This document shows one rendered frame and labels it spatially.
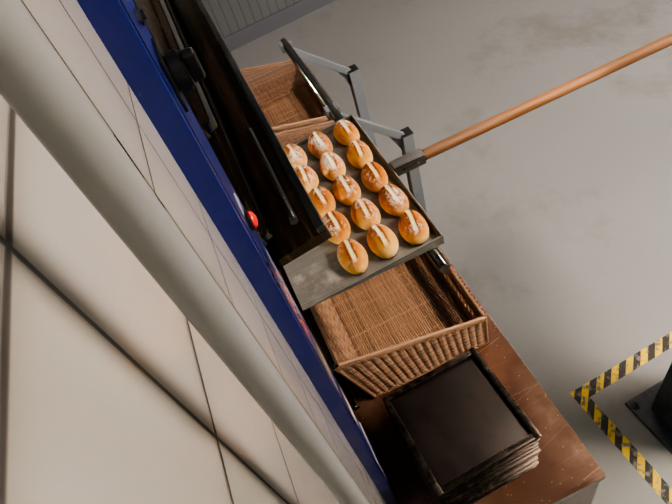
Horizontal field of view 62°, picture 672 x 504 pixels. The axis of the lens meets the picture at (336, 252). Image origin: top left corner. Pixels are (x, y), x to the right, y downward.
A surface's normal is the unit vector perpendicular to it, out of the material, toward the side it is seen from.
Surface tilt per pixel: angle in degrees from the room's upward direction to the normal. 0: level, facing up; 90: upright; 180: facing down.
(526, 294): 0
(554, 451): 0
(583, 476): 0
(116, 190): 90
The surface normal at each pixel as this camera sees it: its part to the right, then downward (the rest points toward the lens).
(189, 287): 0.53, 0.57
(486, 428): -0.24, -0.62
